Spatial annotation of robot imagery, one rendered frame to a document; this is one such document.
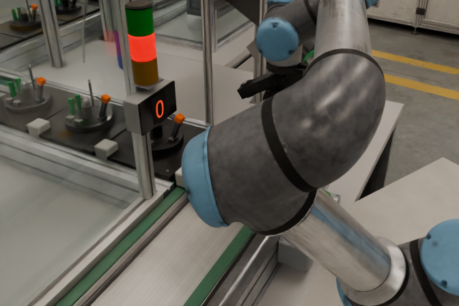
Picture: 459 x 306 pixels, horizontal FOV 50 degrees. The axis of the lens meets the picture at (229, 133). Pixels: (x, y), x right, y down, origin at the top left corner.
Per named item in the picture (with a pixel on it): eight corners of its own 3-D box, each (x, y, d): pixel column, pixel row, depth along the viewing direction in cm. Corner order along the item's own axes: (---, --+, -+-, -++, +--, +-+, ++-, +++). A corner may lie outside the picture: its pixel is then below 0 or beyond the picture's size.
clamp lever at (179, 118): (178, 137, 131) (186, 116, 126) (173, 141, 129) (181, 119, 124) (167, 130, 131) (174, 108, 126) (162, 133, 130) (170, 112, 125)
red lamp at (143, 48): (161, 54, 97) (159, 31, 95) (146, 63, 93) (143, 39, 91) (141, 50, 99) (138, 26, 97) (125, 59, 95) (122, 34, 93)
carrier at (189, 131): (218, 138, 139) (217, 98, 132) (170, 184, 121) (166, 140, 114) (148, 119, 149) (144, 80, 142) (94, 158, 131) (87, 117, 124)
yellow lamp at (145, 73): (163, 78, 100) (161, 55, 97) (149, 87, 96) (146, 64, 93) (143, 73, 102) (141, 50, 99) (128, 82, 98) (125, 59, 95)
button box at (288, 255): (338, 214, 118) (341, 194, 115) (307, 273, 102) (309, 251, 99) (311, 205, 121) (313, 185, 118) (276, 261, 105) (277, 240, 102)
